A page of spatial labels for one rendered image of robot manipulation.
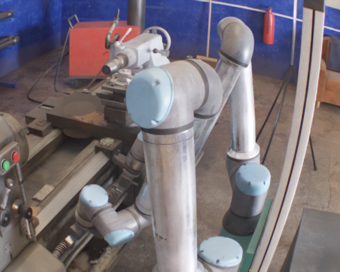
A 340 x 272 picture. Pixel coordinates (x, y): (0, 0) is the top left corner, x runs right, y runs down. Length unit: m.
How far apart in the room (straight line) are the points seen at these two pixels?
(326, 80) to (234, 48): 3.70
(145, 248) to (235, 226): 1.07
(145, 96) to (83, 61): 4.07
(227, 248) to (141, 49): 1.57
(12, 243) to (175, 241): 0.62
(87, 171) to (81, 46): 3.14
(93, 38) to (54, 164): 2.85
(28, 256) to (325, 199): 2.55
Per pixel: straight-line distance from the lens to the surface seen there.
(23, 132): 1.53
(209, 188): 3.21
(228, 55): 1.37
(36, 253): 1.44
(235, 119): 1.62
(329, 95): 5.09
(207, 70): 0.92
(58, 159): 2.17
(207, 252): 1.21
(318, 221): 1.67
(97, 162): 1.90
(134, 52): 2.48
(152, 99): 0.82
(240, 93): 1.57
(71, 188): 1.73
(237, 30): 1.40
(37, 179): 2.01
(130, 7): 4.76
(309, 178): 3.55
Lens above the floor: 1.84
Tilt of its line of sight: 27 degrees down
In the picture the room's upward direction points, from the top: 2 degrees clockwise
